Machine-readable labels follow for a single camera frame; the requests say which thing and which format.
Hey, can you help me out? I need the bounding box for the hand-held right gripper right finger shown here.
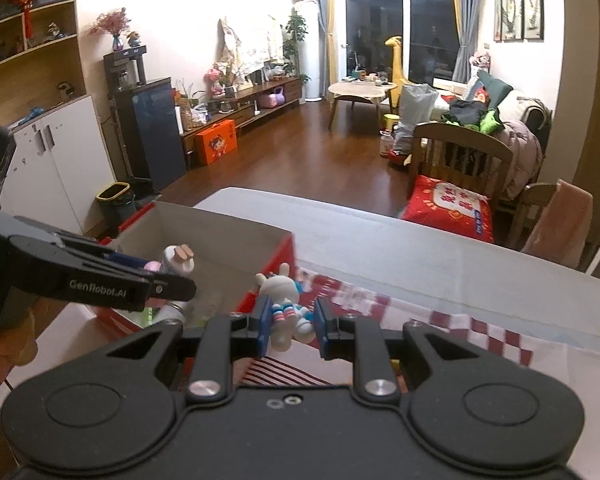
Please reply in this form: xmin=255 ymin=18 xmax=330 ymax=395
xmin=314 ymin=297 xmax=481 ymax=405

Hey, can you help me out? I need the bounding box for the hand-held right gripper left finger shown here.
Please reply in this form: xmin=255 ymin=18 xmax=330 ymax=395
xmin=105 ymin=295 xmax=273 ymax=405

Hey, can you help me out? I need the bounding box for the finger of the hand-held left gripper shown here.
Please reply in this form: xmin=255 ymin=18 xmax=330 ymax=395
xmin=15 ymin=215 xmax=151 ymax=272
xmin=7 ymin=235 xmax=198 ymax=311

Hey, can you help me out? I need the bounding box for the white rabbit figurine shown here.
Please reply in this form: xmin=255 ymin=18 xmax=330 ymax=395
xmin=256 ymin=262 xmax=313 ymax=351

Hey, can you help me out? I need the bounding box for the silver can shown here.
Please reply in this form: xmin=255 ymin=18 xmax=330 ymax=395
xmin=152 ymin=301 xmax=188 ymax=328

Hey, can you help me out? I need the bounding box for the red cardboard box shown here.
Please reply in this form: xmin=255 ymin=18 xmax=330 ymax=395
xmin=92 ymin=200 xmax=297 ymax=341

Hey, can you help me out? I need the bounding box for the person's left hand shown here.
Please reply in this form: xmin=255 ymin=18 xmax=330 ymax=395
xmin=0 ymin=305 xmax=37 ymax=386

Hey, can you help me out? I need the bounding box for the black bin yellow rim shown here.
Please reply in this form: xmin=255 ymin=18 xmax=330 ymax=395
xmin=96 ymin=182 xmax=136 ymax=231

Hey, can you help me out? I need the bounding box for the white cabinet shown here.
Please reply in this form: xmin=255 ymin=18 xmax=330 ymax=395
xmin=0 ymin=94 xmax=116 ymax=236

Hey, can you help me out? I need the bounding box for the red white printed tablecloth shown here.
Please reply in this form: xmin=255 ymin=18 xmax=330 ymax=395
xmin=230 ymin=267 xmax=600 ymax=466

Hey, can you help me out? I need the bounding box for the orange gift box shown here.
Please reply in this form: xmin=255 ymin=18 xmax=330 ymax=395
xmin=195 ymin=120 xmax=239 ymax=166

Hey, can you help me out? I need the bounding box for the black water dispenser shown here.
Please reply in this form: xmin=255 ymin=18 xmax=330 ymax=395
xmin=104 ymin=46 xmax=148 ymax=181

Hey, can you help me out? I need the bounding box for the vase with pink flowers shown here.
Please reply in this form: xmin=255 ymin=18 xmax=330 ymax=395
xmin=89 ymin=7 xmax=131 ymax=52

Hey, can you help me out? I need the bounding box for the pink flower bouquet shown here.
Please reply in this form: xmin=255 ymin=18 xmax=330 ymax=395
xmin=204 ymin=62 xmax=231 ymax=96

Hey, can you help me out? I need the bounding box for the pink purple bag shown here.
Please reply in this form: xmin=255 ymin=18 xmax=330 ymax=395
xmin=257 ymin=87 xmax=287 ymax=109

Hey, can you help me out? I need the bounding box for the wooden tv cabinet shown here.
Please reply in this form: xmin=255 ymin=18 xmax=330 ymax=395
xmin=180 ymin=76 xmax=302 ymax=168

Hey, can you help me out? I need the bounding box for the grey plastic bag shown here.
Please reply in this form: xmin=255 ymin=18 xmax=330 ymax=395
xmin=394 ymin=82 xmax=438 ymax=153

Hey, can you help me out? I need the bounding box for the wooden slat-back chair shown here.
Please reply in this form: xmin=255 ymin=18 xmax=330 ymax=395
xmin=410 ymin=122 xmax=513 ymax=201

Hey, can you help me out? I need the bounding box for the wooden coffee table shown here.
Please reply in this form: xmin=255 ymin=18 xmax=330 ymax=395
xmin=327 ymin=80 xmax=398 ymax=128

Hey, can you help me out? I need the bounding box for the white cloth cover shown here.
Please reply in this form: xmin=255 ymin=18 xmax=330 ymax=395
xmin=219 ymin=14 xmax=286 ymax=83

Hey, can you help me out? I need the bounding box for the pink towel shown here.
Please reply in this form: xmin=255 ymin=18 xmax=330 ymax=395
xmin=522 ymin=178 xmax=594 ymax=268

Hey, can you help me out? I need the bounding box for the pale pink coat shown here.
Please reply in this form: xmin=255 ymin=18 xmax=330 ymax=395
xmin=500 ymin=120 xmax=546 ymax=201

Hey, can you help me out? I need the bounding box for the yellow giraffe toy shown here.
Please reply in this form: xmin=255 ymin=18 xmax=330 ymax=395
xmin=384 ymin=36 xmax=411 ymax=111

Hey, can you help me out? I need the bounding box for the white standing air conditioner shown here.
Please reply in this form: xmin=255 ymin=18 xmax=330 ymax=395
xmin=294 ymin=0 xmax=327 ymax=103

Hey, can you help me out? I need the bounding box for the green potted plant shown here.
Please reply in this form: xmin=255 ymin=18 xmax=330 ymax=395
xmin=284 ymin=14 xmax=311 ymax=83

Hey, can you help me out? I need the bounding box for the grey yellow curtain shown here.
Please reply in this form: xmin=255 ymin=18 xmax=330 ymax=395
xmin=310 ymin=0 xmax=338 ymax=101

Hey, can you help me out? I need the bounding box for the dark teal cushion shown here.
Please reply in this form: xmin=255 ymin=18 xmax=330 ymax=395
xmin=475 ymin=71 xmax=513 ymax=111

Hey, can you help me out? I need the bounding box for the sofa with clothes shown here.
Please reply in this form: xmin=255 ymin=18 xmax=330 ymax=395
xmin=430 ymin=72 xmax=553 ymax=201

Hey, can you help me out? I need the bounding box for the glass balcony door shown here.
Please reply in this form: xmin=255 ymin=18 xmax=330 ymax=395
xmin=337 ymin=0 xmax=461 ymax=86

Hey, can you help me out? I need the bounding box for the grey blue curtain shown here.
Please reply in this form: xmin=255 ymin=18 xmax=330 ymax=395
xmin=452 ymin=0 xmax=482 ymax=83

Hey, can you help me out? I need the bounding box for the wooden wall shelf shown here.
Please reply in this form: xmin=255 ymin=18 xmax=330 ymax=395
xmin=0 ymin=0 xmax=91 ymax=131

